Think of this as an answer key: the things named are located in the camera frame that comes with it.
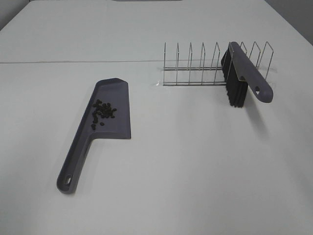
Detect grey brush black bristles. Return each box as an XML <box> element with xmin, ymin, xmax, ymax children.
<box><xmin>221</xmin><ymin>42</ymin><xmax>273</xmax><ymax>108</ymax></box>

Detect metal wire dish rack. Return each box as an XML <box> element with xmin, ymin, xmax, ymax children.
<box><xmin>160</xmin><ymin>41</ymin><xmax>274</xmax><ymax>86</ymax></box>

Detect grey plastic dustpan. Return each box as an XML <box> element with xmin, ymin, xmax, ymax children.
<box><xmin>57</xmin><ymin>78</ymin><xmax>131</xmax><ymax>194</ymax></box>

